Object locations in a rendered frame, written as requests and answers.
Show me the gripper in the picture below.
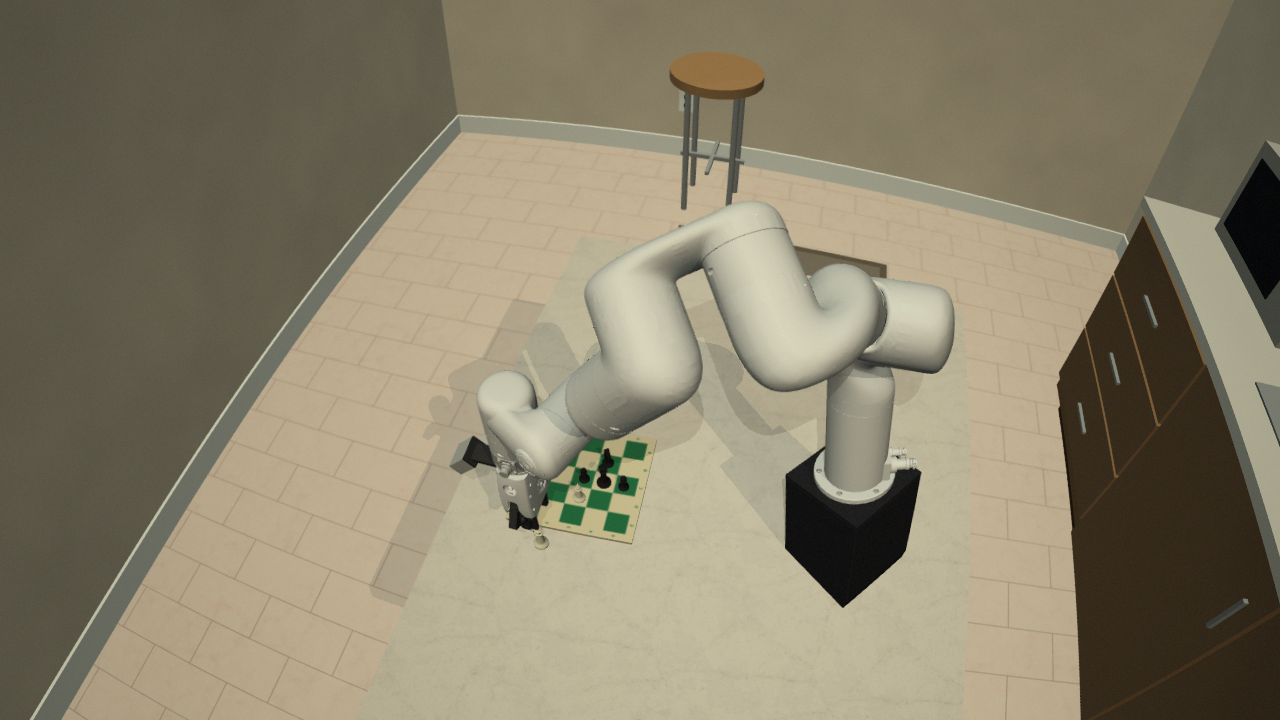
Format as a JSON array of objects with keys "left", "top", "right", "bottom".
[{"left": 494, "top": 462, "right": 550, "bottom": 530}]

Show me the green and white chessboard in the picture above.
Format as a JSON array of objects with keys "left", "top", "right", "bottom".
[{"left": 538, "top": 434, "right": 657, "bottom": 544}]

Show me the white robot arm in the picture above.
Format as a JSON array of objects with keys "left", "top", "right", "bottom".
[{"left": 449, "top": 201, "right": 955, "bottom": 503}]

